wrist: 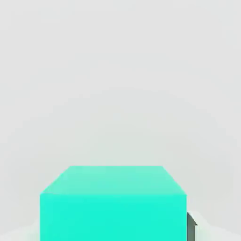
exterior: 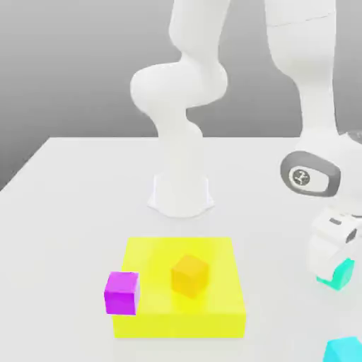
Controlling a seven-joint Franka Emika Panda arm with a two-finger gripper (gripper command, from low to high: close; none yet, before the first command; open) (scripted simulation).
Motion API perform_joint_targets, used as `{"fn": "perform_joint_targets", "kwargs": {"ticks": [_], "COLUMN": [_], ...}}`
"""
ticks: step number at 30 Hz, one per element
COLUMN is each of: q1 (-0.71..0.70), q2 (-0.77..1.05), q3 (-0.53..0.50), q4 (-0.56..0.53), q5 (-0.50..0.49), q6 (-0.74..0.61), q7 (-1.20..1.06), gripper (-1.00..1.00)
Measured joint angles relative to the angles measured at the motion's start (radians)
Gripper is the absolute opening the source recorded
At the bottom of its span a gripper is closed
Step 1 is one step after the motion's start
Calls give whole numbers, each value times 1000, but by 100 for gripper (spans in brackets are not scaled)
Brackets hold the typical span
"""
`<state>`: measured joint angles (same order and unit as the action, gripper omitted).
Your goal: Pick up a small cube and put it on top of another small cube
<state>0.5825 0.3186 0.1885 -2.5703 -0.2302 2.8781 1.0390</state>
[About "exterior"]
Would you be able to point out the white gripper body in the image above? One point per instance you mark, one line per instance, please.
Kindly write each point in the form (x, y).
(321, 254)

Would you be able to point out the small orange cube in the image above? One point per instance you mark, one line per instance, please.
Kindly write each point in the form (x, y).
(189, 277)

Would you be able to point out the small magenta cube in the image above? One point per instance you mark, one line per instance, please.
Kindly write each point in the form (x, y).
(120, 294)

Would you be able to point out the small cyan cube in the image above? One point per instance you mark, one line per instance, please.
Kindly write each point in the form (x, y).
(343, 350)

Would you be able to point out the large yellow box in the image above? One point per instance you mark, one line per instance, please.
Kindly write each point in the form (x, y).
(223, 285)

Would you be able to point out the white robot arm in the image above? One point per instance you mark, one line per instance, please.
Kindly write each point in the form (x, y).
(181, 84)

